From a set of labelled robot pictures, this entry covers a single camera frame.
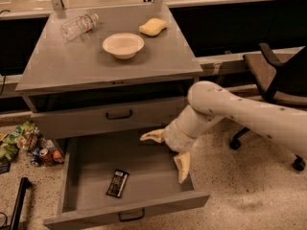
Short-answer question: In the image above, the green chip bag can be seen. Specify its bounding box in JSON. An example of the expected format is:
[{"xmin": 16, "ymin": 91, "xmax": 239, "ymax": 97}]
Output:
[{"xmin": 0, "ymin": 122, "xmax": 35, "ymax": 163}]

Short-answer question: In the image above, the blue soda can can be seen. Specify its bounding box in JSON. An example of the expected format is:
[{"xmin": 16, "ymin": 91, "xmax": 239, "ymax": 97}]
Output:
[{"xmin": 31, "ymin": 148, "xmax": 41, "ymax": 167}]

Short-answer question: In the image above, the clear plastic snack wrapper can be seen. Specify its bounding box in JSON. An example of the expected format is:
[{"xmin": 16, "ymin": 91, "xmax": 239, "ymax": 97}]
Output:
[{"xmin": 17, "ymin": 126, "xmax": 40, "ymax": 150}]

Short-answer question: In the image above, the red soda can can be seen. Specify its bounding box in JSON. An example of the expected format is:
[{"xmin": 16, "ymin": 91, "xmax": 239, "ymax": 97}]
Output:
[{"xmin": 39, "ymin": 149, "xmax": 54, "ymax": 166}]

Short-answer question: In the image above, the yellow sponge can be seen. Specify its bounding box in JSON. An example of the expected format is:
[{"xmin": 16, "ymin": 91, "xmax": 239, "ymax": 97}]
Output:
[{"xmin": 139, "ymin": 18, "xmax": 168, "ymax": 36}]

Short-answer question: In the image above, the orange snack package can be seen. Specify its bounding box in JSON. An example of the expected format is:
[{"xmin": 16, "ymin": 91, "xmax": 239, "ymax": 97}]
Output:
[{"xmin": 53, "ymin": 149, "xmax": 64, "ymax": 164}]

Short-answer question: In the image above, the black rxbar chocolate bar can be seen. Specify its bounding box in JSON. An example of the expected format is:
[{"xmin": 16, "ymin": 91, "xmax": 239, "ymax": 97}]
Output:
[{"xmin": 106, "ymin": 170, "xmax": 130, "ymax": 198}]

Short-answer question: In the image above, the closed grey top drawer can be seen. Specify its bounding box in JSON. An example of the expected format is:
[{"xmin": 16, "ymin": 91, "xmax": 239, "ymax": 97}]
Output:
[{"xmin": 32, "ymin": 97, "xmax": 186, "ymax": 139}]

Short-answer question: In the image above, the black metal stand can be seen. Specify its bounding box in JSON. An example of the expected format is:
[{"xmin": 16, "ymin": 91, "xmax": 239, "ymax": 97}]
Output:
[{"xmin": 9, "ymin": 177, "xmax": 32, "ymax": 230}]

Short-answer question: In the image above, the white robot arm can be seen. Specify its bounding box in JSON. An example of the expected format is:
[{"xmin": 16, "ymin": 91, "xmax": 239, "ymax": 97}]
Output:
[{"xmin": 140, "ymin": 80, "xmax": 307, "ymax": 183}]

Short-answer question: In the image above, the open grey middle drawer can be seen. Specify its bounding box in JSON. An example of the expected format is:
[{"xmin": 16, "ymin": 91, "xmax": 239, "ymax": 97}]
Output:
[{"xmin": 44, "ymin": 128, "xmax": 209, "ymax": 230}]

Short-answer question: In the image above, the white paper bowl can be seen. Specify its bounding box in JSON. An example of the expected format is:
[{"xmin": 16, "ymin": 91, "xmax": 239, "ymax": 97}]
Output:
[{"xmin": 102, "ymin": 33, "xmax": 145, "ymax": 59}]

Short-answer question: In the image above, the dark small packet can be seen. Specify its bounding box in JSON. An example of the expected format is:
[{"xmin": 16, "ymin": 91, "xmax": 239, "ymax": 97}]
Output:
[{"xmin": 0, "ymin": 163, "xmax": 11, "ymax": 174}]

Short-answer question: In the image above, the grey metal drawer cabinet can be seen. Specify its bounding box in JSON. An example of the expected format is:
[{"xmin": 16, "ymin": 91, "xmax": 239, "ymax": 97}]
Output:
[{"xmin": 14, "ymin": 3, "xmax": 204, "ymax": 146}]

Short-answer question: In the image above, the clear plastic water bottle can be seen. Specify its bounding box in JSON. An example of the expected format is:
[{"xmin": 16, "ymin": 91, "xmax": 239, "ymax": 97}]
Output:
[{"xmin": 59, "ymin": 13, "xmax": 99, "ymax": 40}]

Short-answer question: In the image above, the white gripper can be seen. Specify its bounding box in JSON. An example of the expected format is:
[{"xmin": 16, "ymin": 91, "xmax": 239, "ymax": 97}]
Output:
[{"xmin": 140, "ymin": 120, "xmax": 196, "ymax": 184}]

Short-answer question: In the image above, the black office chair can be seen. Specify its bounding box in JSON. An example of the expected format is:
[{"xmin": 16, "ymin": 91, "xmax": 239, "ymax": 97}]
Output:
[{"xmin": 228, "ymin": 42, "xmax": 307, "ymax": 173}]

